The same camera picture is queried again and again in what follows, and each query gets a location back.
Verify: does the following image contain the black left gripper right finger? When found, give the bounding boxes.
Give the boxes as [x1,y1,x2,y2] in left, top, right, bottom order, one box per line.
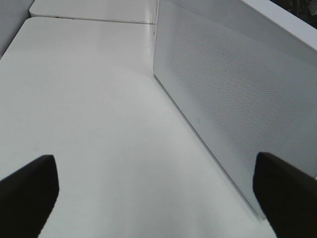
[253,152,317,238]

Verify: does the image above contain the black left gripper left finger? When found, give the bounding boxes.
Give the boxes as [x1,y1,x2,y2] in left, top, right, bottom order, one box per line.
[0,155,59,238]

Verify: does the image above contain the white microwave door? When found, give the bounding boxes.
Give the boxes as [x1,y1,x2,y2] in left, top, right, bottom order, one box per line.
[154,0,317,216]

